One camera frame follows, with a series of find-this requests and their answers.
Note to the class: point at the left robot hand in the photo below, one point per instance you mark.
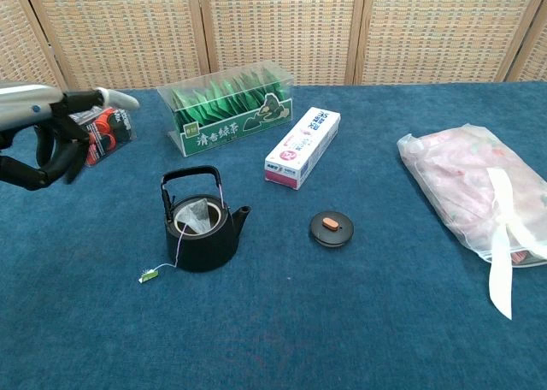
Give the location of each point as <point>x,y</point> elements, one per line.
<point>21,103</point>

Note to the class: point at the pyramid tea bag with tag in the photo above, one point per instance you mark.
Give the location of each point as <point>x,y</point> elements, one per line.
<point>196,216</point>

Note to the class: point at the clear box of green tea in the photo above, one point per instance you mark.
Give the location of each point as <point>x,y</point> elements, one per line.
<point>222,108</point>

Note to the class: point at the black teapot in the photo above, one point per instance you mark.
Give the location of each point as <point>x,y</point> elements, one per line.
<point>201,253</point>

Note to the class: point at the pink cloth in clear bag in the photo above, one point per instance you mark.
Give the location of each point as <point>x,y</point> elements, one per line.
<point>453,180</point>

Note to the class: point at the clear box red black capsules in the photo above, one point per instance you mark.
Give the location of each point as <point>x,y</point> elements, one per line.
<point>111,129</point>

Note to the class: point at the woven rattan folding screen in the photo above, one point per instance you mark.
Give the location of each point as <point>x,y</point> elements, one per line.
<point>273,26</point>

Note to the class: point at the white toothpaste box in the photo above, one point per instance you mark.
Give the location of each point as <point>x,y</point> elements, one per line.
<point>299,146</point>

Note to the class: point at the black lid with orange knob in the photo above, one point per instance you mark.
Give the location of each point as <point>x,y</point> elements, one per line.
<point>329,238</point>

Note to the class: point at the blue felt table cover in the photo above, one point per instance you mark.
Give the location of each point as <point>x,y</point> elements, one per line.
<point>299,321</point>

